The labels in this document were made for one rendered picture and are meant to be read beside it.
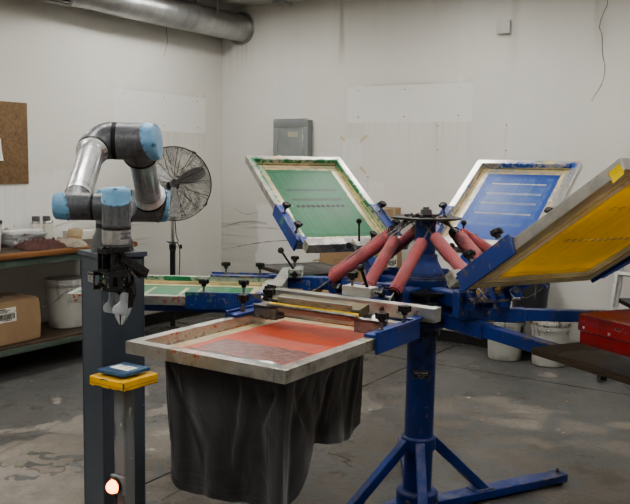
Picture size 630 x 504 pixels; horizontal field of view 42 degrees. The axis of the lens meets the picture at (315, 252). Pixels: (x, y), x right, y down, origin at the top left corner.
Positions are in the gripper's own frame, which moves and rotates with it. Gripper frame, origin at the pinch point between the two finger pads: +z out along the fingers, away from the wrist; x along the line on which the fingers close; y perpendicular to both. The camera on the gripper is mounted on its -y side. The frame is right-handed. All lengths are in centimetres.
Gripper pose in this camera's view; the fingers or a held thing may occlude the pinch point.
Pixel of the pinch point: (123, 319)
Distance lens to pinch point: 226.6
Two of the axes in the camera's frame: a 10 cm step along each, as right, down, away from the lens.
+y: -5.4, 0.8, -8.4
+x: 8.4, 0.7, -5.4
